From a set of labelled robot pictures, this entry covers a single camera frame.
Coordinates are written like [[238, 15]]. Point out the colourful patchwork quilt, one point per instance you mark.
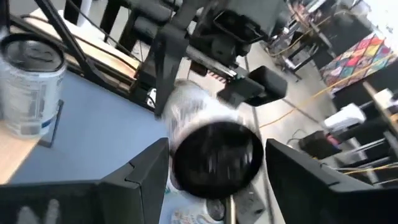
[[357, 59]]

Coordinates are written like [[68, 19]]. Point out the black metal table frame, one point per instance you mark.
[[66, 40]]

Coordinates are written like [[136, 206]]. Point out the white box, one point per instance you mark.
[[343, 116]]

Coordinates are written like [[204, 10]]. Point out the white Celsius Tropical Vibe can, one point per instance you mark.
[[217, 161]]

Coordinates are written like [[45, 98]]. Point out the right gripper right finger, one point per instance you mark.
[[326, 202]]

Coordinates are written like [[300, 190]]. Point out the blue table mat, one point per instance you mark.
[[99, 130]]

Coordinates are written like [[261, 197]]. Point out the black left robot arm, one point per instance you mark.
[[258, 12]]

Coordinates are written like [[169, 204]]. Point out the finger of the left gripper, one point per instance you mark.
[[169, 71], [233, 93]]

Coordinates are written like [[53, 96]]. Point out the clear tube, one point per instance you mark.
[[28, 93]]

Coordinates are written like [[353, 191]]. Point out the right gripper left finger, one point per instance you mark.
[[93, 202]]

